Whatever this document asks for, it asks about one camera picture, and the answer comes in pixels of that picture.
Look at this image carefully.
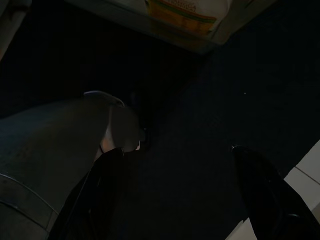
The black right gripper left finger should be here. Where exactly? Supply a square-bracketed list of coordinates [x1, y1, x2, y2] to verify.
[48, 147, 125, 240]

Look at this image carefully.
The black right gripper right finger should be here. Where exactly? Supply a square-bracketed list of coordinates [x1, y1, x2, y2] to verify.
[231, 145, 320, 240]

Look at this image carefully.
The white fridge door shelf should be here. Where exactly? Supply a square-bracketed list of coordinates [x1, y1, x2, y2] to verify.
[63, 0, 278, 55]

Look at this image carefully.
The yellow and white carton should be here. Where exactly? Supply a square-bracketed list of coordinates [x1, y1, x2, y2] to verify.
[144, 0, 224, 37]

